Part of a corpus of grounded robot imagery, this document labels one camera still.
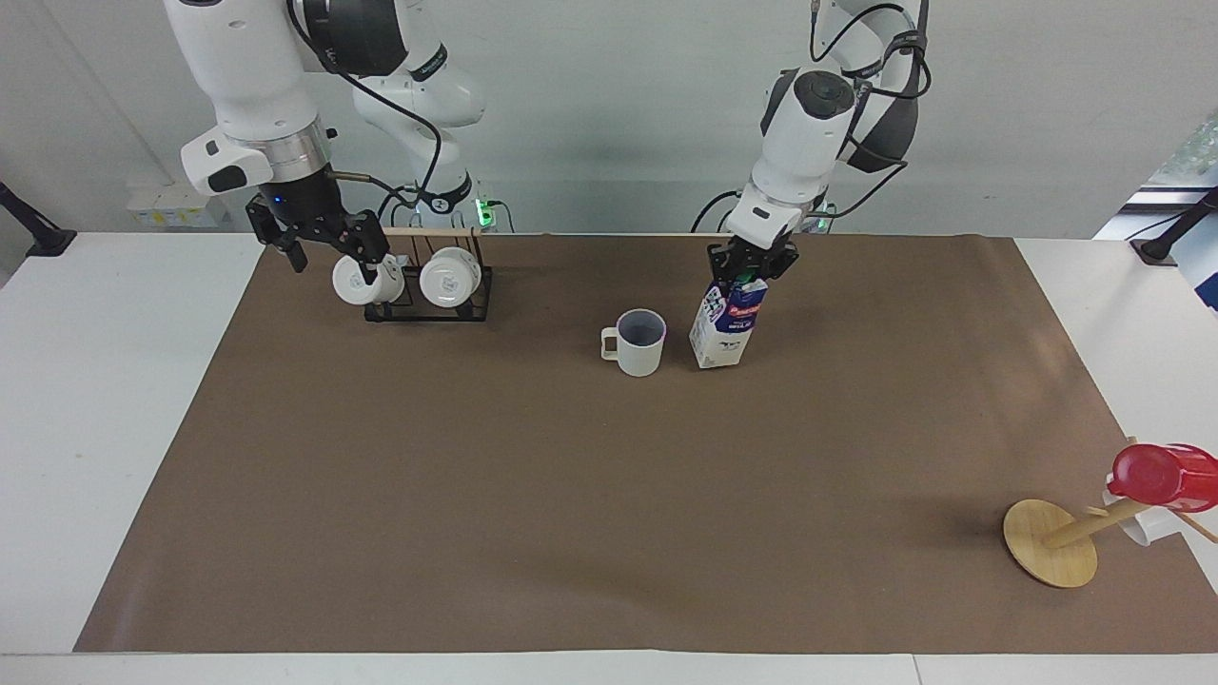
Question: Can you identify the wooden mug tree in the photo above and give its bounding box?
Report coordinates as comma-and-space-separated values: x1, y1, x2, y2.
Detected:
1003, 436, 1218, 589

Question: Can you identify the white and blue milk carton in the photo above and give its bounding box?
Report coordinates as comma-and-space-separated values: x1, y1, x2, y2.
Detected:
689, 275, 770, 371

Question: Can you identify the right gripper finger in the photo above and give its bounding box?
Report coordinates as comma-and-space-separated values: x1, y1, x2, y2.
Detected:
246, 195, 310, 275
328, 212, 392, 288

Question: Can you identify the white cup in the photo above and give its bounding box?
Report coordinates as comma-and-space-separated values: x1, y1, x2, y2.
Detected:
420, 247, 482, 309
1102, 485, 1183, 549
332, 252, 406, 306

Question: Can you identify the white mug with handle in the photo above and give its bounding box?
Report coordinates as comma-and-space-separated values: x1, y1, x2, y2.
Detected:
600, 309, 668, 379

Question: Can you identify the black wire cup rack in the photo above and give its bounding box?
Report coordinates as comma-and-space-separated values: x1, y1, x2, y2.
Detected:
364, 225, 495, 323

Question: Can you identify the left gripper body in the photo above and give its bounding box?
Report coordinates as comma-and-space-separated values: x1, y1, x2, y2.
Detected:
727, 238, 779, 275

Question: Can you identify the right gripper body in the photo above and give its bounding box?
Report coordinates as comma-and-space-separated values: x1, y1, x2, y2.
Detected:
259, 169, 355, 245

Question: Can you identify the black stand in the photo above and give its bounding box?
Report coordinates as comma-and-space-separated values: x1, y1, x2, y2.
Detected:
1130, 186, 1218, 266
0, 181, 78, 259

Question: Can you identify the red cup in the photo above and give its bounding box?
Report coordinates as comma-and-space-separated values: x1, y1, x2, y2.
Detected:
1107, 443, 1218, 514

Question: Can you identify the black cable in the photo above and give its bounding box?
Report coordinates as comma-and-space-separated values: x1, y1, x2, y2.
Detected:
809, 0, 933, 102
285, 0, 444, 227
691, 188, 745, 235

